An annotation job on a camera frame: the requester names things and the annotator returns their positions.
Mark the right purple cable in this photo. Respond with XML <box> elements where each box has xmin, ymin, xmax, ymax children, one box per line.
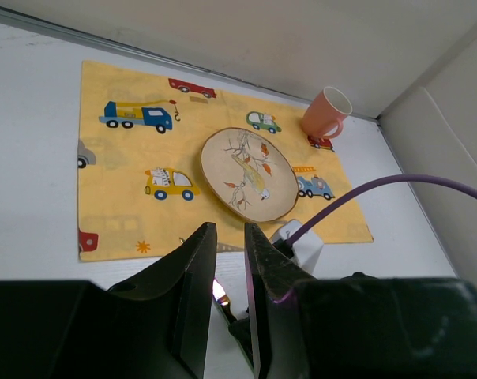
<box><xmin>287</xmin><ymin>174</ymin><xmax>477</xmax><ymax>248</ymax></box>

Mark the yellow car-print placemat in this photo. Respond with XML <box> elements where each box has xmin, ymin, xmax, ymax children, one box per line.
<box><xmin>78</xmin><ymin>61</ymin><xmax>351</xmax><ymax>261</ymax></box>

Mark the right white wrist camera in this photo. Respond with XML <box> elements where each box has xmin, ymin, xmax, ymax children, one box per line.
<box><xmin>270</xmin><ymin>220</ymin><xmax>324</xmax><ymax>275</ymax></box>

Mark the beige bird-pattern plate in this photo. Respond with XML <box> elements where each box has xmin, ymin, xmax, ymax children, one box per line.
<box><xmin>200</xmin><ymin>128</ymin><xmax>299</xmax><ymax>223</ymax></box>

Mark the pink mug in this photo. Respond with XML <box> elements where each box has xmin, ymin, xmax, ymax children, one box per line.
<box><xmin>300</xmin><ymin>86</ymin><xmax>353</xmax><ymax>139</ymax></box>

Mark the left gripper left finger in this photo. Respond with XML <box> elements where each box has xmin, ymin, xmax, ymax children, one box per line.
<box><xmin>0</xmin><ymin>223</ymin><xmax>217</xmax><ymax>378</ymax></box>

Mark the iridescent knife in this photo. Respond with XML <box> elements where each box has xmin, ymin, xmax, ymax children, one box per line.
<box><xmin>212</xmin><ymin>279</ymin><xmax>249</xmax><ymax>356</ymax></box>

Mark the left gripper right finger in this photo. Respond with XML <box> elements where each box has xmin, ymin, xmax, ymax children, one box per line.
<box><xmin>244</xmin><ymin>223</ymin><xmax>477</xmax><ymax>378</ymax></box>

